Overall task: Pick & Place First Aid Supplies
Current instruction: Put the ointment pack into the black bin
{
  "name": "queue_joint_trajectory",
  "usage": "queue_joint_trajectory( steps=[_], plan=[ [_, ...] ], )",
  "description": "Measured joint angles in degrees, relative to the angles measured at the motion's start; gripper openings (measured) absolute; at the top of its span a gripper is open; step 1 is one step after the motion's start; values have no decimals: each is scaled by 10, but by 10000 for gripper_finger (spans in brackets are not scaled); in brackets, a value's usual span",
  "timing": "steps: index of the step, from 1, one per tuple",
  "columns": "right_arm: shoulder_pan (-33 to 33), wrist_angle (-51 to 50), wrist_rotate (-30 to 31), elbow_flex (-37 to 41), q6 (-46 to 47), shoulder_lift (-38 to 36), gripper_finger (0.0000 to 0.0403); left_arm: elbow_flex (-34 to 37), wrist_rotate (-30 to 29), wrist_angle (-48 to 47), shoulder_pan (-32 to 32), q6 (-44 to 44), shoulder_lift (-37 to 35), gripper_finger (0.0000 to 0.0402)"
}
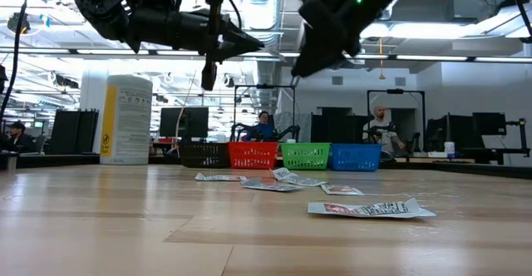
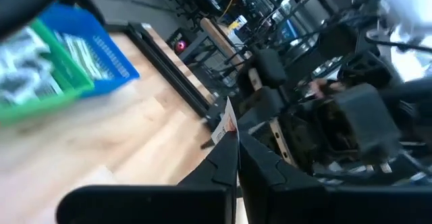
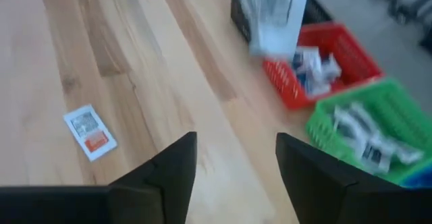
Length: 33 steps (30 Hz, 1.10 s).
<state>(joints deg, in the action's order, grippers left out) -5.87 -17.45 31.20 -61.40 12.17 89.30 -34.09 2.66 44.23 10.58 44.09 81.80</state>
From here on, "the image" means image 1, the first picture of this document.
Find black background panels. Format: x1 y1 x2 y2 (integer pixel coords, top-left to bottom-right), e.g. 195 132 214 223
50 109 100 155

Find blue plastic basket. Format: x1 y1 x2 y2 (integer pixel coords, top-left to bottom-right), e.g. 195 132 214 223
328 143 382 172

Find black background gantry frame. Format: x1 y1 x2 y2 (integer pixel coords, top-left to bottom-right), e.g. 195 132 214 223
367 88 426 144
233 84 297 138

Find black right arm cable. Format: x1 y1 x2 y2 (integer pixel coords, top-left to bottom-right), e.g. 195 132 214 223
509 0 532 44

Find black plastic basket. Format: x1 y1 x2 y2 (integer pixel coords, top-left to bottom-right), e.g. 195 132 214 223
179 140 230 169

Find black light bar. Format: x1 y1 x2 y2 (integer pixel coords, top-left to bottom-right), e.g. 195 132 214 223
0 47 532 63

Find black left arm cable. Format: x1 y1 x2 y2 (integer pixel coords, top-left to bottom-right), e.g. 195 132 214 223
0 0 39 117

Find person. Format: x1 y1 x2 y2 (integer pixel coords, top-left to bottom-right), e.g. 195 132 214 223
243 110 275 143
0 121 37 155
362 104 406 155

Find black ceiling device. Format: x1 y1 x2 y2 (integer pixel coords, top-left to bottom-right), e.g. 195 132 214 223
7 12 31 35

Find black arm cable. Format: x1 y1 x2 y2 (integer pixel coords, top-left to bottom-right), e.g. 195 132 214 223
0 0 39 117
509 0 532 44

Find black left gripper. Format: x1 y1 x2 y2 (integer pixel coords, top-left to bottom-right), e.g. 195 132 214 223
124 0 266 91

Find red plastic basket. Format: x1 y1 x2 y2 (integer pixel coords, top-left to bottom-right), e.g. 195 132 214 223
227 141 279 170

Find green plastic basket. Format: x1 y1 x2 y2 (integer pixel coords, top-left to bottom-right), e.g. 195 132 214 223
280 142 333 171

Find white wipes canister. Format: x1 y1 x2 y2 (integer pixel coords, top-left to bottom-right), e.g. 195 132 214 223
99 74 154 165

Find black background monitor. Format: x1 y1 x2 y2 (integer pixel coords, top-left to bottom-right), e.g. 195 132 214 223
159 106 209 139

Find black background monitors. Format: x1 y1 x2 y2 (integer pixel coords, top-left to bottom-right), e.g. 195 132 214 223
311 107 377 145
424 112 507 148

